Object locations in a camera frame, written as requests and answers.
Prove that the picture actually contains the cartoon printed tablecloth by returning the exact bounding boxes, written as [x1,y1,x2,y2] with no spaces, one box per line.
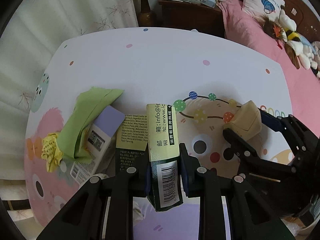
[24,27,300,240]

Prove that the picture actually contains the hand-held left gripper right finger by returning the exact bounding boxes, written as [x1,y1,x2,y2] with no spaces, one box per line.
[179,143,295,240]

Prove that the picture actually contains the crumpled yellow wrapper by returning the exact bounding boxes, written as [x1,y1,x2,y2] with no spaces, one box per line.
[41,132,63,173]

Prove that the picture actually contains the wooden coat rack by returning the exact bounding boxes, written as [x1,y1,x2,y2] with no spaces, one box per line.
[139,0,153,27]

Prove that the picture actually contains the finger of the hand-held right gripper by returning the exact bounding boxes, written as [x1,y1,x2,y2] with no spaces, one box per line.
[259,107,320,155]
[222,129,293,175]

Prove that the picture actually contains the wooden nightstand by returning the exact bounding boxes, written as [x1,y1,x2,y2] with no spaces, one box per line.
[159,0,225,38]

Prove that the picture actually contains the dark green yellow box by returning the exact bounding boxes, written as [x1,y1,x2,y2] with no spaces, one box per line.
[115,103,185,212]

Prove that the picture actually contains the white blue plush toy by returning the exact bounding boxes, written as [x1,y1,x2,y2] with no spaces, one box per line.
[297,35,320,78]

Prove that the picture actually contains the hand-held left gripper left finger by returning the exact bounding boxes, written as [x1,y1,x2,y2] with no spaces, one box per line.
[36,155,152,240]

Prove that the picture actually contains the bee plush toy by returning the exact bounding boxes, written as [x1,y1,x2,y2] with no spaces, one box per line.
[279,5,307,43]

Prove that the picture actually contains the small beige box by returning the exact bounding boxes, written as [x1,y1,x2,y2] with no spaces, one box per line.
[223,100,262,140]

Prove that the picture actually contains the wooden headboard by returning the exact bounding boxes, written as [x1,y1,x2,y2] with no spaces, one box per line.
[226,0,320,43]

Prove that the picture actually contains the white purple box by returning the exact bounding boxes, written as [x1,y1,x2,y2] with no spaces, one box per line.
[70,105,125,187]

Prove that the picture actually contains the light green wrapper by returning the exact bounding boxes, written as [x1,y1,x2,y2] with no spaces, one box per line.
[60,87,125,164]

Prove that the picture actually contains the pink bed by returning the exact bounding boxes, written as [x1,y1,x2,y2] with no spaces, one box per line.
[220,0,320,140]

